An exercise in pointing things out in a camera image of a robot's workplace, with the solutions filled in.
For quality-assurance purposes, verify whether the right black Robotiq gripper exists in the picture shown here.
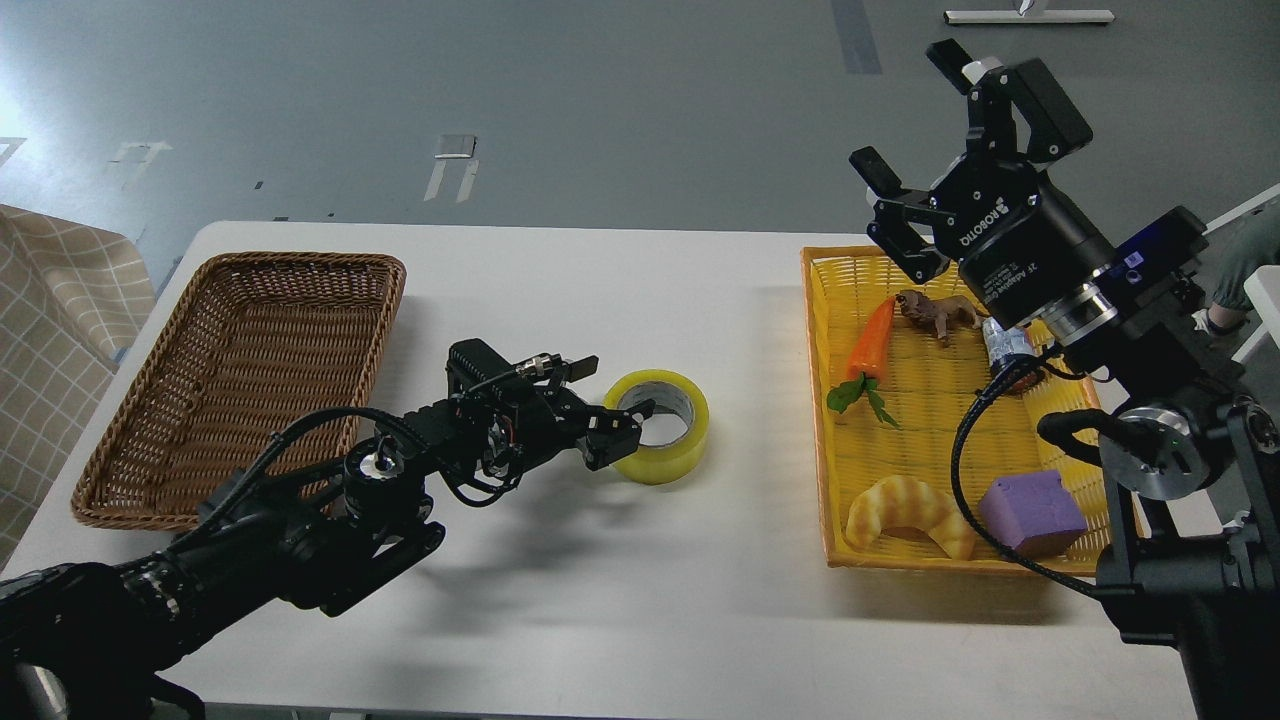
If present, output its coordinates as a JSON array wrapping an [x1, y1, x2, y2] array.
[[849, 38, 1114, 325]]

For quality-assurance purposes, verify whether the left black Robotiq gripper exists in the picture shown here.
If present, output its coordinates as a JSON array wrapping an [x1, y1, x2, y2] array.
[[470, 354, 657, 480]]

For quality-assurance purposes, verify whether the yellow tape roll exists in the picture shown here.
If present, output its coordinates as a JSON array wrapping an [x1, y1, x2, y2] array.
[[605, 369, 710, 486]]

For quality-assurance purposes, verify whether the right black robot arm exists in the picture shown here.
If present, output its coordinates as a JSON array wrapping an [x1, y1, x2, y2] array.
[[850, 38, 1279, 719]]

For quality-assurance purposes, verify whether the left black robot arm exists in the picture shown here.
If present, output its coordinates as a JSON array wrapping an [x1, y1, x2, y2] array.
[[1, 340, 657, 719]]

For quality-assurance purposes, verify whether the brown toy animal figure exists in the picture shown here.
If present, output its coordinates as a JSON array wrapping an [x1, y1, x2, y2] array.
[[893, 290, 987, 347]]

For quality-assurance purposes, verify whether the small blue white can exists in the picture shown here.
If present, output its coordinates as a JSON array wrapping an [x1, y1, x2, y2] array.
[[980, 316, 1044, 396]]

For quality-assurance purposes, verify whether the yellow plastic basket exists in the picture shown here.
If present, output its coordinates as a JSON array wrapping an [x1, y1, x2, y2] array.
[[801, 246, 1111, 577]]

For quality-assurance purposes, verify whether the orange toy carrot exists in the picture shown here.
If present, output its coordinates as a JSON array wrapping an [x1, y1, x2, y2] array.
[[826, 296, 901, 429]]

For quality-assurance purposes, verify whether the person in green trousers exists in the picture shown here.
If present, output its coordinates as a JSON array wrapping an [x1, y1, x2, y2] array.
[[1193, 202, 1279, 345]]

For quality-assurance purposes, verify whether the toy croissant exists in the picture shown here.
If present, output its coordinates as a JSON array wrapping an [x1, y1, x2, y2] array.
[[844, 475, 977, 561]]

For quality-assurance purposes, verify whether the purple foam cube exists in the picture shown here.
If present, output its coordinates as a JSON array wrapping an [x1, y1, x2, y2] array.
[[979, 469, 1088, 560]]

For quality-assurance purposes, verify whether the brown wicker basket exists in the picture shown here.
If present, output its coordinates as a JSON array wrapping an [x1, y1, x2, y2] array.
[[70, 251, 407, 530]]

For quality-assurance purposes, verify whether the beige checkered cloth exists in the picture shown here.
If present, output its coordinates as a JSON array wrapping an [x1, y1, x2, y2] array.
[[1, 205, 156, 561]]

